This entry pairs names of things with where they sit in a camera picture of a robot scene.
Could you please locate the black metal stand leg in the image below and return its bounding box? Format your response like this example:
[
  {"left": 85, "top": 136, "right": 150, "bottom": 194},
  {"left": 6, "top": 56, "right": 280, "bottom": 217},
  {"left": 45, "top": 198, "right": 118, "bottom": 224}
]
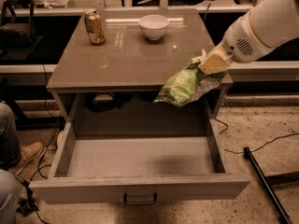
[{"left": 243, "top": 147, "right": 299, "bottom": 224}]

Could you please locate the coiled black cable behind cabinet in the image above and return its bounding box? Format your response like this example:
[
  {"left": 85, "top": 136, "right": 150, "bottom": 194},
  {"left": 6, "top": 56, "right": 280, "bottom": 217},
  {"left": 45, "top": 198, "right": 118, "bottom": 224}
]
[{"left": 84, "top": 91, "right": 135, "bottom": 113}]

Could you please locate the person's knee in jeans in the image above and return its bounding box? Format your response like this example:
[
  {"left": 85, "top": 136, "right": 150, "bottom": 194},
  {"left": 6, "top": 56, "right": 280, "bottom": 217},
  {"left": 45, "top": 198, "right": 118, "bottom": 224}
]
[{"left": 0, "top": 170, "right": 20, "bottom": 224}]

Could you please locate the open top drawer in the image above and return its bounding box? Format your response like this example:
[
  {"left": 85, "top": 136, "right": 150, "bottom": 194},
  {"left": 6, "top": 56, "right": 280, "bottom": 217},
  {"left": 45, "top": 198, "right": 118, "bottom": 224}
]
[{"left": 30, "top": 119, "right": 249, "bottom": 203}]

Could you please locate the green jalapeno chip bag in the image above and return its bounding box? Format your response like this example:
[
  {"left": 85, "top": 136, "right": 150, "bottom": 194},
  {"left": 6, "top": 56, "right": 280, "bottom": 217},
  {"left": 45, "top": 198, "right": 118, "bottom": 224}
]
[{"left": 154, "top": 57, "right": 227, "bottom": 107}]

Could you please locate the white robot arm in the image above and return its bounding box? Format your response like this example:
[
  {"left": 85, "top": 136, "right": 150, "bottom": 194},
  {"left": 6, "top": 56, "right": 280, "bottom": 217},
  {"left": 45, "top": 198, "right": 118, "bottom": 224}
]
[{"left": 198, "top": 0, "right": 299, "bottom": 75}]

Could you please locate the black floor cable right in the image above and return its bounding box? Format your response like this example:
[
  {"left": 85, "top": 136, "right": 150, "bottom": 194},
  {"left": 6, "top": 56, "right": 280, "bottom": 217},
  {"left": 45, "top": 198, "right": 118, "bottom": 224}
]
[{"left": 215, "top": 118, "right": 299, "bottom": 156}]

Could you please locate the gold soda can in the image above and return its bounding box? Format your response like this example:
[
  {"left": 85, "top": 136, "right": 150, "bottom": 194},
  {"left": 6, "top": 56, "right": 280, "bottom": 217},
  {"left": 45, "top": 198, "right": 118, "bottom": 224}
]
[{"left": 84, "top": 9, "right": 106, "bottom": 45}]

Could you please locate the white ceramic bowl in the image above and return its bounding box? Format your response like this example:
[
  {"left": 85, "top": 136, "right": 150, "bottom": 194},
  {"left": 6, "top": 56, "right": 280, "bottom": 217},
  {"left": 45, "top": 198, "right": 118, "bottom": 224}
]
[{"left": 138, "top": 15, "right": 169, "bottom": 40}]

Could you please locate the tan leather shoe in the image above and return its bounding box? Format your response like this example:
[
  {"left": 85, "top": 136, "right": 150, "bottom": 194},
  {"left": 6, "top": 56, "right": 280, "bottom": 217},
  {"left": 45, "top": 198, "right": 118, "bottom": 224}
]
[{"left": 10, "top": 142, "right": 44, "bottom": 175}]

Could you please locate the black floor cables left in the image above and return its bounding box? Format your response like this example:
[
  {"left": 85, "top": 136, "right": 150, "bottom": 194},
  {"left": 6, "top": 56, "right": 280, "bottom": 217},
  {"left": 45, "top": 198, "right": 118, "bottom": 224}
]
[{"left": 15, "top": 63, "right": 64, "bottom": 224}]

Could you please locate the black drawer handle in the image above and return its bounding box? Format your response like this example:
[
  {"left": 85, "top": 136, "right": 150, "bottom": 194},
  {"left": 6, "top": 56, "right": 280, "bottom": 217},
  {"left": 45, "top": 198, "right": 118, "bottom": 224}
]
[{"left": 123, "top": 193, "right": 158, "bottom": 206}]

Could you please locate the black bag on shelf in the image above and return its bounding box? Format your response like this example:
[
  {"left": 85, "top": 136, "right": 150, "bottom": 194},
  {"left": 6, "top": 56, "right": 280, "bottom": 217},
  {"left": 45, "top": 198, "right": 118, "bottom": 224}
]
[{"left": 0, "top": 0, "right": 42, "bottom": 61}]

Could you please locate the person's leg in jeans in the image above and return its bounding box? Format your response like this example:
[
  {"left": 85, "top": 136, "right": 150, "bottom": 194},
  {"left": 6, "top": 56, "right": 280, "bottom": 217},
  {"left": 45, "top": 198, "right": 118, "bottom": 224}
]
[{"left": 0, "top": 104, "right": 21, "bottom": 170}]

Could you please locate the grey drawer cabinet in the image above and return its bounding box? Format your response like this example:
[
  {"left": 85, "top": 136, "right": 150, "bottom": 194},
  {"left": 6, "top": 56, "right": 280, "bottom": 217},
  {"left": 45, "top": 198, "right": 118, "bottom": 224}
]
[{"left": 48, "top": 9, "right": 232, "bottom": 137}]

